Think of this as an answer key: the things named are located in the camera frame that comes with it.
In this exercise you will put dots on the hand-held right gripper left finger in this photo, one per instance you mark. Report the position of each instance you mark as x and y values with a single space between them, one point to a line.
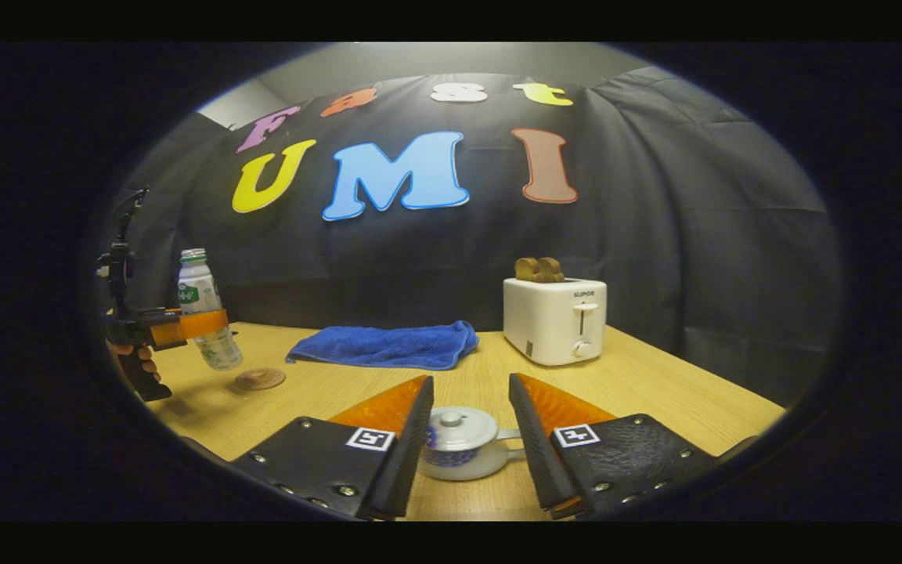
404 462

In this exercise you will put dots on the white teacup lid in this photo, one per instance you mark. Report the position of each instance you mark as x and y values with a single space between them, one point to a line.
463 429

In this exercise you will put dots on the black backdrop cloth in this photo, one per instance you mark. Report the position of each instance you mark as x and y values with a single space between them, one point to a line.
654 235

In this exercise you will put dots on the white toaster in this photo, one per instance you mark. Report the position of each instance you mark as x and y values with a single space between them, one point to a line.
545 321

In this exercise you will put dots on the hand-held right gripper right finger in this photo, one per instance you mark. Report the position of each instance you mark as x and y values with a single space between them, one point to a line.
537 454

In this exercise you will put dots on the brown bread slice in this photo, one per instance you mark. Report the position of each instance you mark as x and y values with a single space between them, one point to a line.
527 270
553 270

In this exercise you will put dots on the round wooden coaster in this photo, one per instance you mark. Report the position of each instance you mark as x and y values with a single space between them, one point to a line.
259 379

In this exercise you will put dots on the white water bottle green label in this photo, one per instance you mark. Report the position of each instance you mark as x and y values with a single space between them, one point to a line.
196 290

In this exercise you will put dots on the blue towel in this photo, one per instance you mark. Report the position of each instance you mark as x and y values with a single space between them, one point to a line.
388 345

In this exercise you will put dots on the white teacup blue pattern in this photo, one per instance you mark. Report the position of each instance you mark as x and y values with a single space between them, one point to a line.
459 466

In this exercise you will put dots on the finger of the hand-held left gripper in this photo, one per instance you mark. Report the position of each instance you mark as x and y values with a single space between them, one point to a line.
200 323

